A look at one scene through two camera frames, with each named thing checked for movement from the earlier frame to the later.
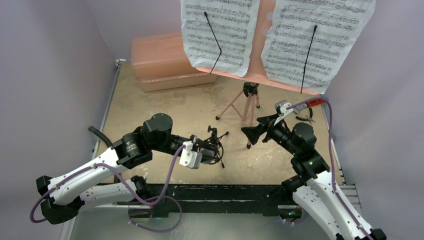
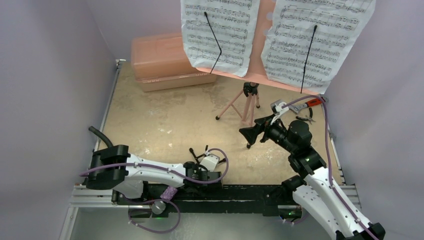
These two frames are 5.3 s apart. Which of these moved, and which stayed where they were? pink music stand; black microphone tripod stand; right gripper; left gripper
Moved: left gripper; black microphone tripod stand
Stayed: right gripper; pink music stand
